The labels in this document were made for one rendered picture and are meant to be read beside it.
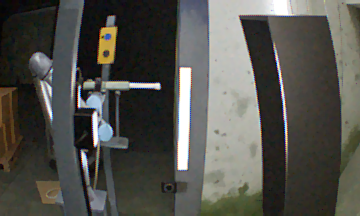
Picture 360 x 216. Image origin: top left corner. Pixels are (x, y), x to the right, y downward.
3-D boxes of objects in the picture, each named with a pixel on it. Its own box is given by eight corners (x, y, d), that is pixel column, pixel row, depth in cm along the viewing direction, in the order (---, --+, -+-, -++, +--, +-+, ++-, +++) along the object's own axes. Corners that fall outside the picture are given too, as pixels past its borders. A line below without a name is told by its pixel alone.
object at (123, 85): (82, 116, 256) (83, 79, 252) (83, 115, 260) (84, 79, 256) (158, 121, 258) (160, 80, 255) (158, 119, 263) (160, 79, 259)
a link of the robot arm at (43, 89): (67, 178, 215) (26, 59, 189) (61, 168, 230) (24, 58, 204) (86, 169, 221) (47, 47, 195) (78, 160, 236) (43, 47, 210)
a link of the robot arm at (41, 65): (41, 49, 183) (118, 130, 216) (39, 48, 193) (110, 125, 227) (29, 66, 180) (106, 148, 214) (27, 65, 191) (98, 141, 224)
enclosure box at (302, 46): (306, 196, 237) (290, 13, 212) (332, 229, 178) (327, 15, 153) (261, 213, 236) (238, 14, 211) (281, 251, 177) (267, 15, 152)
